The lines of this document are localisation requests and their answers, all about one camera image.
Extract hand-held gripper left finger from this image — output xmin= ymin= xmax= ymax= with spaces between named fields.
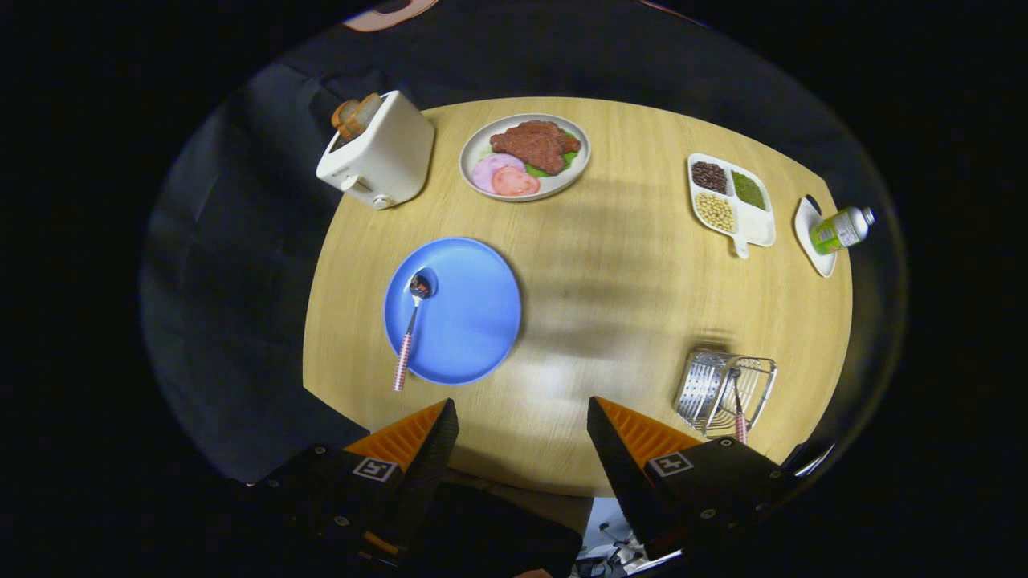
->
xmin=249 ymin=397 xmax=460 ymax=560

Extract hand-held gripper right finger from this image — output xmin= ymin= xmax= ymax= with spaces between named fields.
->
xmin=586 ymin=396 xmax=796 ymax=560

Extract fork with red checked handle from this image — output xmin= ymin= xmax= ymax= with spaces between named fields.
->
xmin=731 ymin=369 xmax=749 ymax=445

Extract spoon with red checked handle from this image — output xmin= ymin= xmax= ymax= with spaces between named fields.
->
xmin=393 ymin=271 xmax=435 ymax=393

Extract blue round plate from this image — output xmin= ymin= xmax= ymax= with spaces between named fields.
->
xmin=383 ymin=237 xmax=522 ymax=385

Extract pile of yellow soybeans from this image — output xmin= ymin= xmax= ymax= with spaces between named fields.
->
xmin=696 ymin=193 xmax=736 ymax=234

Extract white divided dish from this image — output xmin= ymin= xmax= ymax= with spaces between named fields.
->
xmin=687 ymin=153 xmax=777 ymax=259

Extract red ham slice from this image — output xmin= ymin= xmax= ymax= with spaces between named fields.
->
xmin=491 ymin=165 xmax=541 ymax=197

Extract pink ham slice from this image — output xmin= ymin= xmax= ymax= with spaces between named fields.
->
xmin=471 ymin=153 xmax=527 ymax=194

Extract green lettuce leaf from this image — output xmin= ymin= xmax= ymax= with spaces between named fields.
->
xmin=482 ymin=128 xmax=581 ymax=179

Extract pile of green beans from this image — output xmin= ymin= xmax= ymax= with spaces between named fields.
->
xmin=731 ymin=170 xmax=767 ymax=211

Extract small white dish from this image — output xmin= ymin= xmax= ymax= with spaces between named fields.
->
xmin=793 ymin=195 xmax=838 ymax=279

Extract white toaster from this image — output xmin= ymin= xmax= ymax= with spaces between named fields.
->
xmin=316 ymin=90 xmax=435 ymax=210

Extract white oval plate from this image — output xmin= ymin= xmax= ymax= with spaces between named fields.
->
xmin=459 ymin=113 xmax=592 ymax=202

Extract green and white bottle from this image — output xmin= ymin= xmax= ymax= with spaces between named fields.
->
xmin=809 ymin=206 xmax=876 ymax=255

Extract brown meat steak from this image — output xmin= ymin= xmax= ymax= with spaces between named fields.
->
xmin=490 ymin=120 xmax=581 ymax=176

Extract toasted bread slices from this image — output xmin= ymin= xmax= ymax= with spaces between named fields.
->
xmin=332 ymin=92 xmax=384 ymax=143

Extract metal wire cutlery basket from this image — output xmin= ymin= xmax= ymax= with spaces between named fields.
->
xmin=675 ymin=350 xmax=778 ymax=438

